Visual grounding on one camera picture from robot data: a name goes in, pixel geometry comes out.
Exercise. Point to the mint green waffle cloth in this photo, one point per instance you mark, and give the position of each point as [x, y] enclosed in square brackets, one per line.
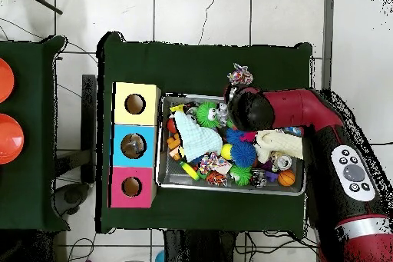
[196, 136]

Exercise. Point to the orange striped tiger toy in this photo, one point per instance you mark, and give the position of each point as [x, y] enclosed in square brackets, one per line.
[216, 179]

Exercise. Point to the cream waffle cloth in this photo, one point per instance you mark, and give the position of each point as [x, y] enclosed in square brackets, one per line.
[279, 144]

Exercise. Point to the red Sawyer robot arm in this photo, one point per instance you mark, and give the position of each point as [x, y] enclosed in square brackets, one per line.
[301, 105]

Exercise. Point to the wooden box with three holes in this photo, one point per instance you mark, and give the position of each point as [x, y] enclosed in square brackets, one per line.
[120, 151]

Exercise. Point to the green fuzzy toy with eyes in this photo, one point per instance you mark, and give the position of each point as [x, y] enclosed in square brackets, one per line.
[209, 114]

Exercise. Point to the red ball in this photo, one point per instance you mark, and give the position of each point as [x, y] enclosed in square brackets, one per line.
[171, 125]

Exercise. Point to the orange plastic building block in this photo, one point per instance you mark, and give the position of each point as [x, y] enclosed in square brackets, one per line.
[175, 146]

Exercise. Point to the yellow cheese wedge toy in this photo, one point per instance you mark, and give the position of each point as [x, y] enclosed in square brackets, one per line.
[176, 109]

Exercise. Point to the yellow ball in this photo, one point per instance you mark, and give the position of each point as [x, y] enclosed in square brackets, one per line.
[227, 151]

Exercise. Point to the blue spiky ball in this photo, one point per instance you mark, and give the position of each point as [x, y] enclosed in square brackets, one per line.
[244, 154]

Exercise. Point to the crushed silver can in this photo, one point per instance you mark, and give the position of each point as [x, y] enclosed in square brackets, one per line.
[284, 162]

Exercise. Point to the small orange basketball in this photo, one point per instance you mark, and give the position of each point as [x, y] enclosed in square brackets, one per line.
[286, 178]

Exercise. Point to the side table with green cloth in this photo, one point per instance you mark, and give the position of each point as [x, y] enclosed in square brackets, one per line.
[31, 176]

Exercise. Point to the orange bowl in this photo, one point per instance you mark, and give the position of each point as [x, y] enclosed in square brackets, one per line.
[5, 80]
[9, 139]

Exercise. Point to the black rod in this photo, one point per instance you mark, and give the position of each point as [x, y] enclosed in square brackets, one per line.
[40, 1]

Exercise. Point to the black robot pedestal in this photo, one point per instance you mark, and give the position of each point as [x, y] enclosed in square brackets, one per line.
[196, 250]

